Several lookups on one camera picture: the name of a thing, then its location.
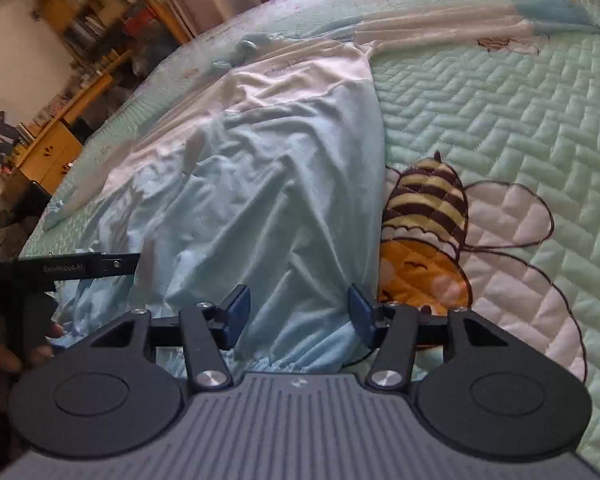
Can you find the wooden bookshelf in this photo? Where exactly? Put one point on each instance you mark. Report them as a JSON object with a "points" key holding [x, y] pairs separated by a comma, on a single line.
{"points": [[110, 5]]}

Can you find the wall poster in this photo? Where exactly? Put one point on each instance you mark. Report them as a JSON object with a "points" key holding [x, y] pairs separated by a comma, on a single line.
{"points": [[0, 140]]}

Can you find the green quilted bee bedspread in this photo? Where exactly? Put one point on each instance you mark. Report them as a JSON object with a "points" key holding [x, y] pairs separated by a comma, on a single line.
{"points": [[505, 110]]}

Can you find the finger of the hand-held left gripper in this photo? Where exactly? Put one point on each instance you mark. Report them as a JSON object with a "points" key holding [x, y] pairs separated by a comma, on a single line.
{"points": [[105, 263]]}

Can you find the light blue and white garment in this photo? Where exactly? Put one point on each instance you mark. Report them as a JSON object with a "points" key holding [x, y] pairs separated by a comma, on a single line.
{"points": [[260, 185]]}

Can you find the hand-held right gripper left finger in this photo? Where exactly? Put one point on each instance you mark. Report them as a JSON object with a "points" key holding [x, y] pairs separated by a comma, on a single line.
{"points": [[237, 310]]}

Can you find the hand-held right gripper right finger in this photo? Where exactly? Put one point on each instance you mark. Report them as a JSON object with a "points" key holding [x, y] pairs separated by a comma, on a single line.
{"points": [[360, 315]]}

